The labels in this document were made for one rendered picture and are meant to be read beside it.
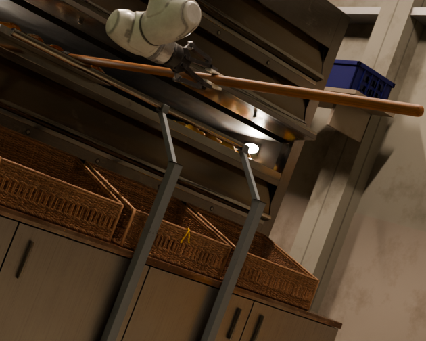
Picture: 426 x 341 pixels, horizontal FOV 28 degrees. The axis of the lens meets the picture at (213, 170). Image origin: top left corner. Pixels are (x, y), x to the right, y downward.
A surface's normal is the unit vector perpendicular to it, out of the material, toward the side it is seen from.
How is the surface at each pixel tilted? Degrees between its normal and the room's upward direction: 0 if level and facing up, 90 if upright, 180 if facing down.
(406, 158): 90
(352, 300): 90
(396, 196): 90
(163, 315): 90
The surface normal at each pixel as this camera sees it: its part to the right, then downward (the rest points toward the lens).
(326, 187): -0.73, -0.33
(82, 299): 0.61, 0.17
